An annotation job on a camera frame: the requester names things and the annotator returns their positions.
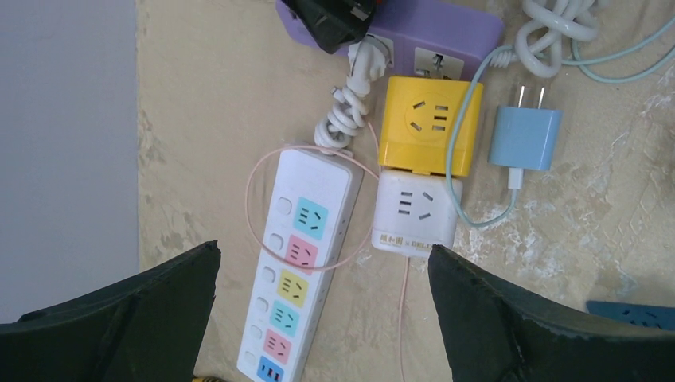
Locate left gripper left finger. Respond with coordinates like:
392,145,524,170
1,241,221,381

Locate light blue USB charger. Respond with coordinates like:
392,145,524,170
488,84,563,171

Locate white strip power cord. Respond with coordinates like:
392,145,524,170
314,39,394,151

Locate purple socket base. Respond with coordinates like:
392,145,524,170
275,0,505,81

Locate yellow black needle-nose pliers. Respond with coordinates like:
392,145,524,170
191,376,228,382

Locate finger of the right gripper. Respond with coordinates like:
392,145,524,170
280,1,381,54

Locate white cube adapter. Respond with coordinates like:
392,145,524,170
371,169,458,259

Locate white power strip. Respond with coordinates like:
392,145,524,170
237,149,364,381

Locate blue cube adapter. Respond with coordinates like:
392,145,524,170
586,300,674,331

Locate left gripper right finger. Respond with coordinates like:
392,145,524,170
428,245,674,381

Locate light blue USB cable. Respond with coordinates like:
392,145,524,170
444,15,675,229

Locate yellow cube adapter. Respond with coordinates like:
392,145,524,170
378,76,470,175

